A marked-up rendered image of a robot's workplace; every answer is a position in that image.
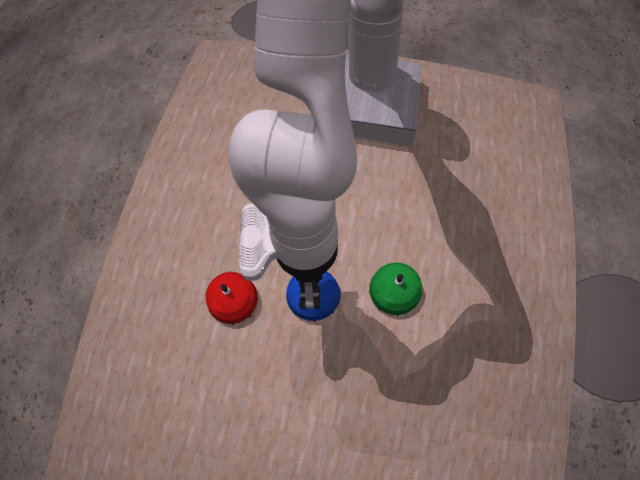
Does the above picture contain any red dome bell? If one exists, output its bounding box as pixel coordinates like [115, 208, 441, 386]
[206, 272, 258, 325]

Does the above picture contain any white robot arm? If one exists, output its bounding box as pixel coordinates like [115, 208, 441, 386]
[228, 0, 403, 281]

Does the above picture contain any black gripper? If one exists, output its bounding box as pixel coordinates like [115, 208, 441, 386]
[277, 243, 338, 309]

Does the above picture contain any green service bell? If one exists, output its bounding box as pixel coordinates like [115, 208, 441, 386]
[369, 262, 422, 316]

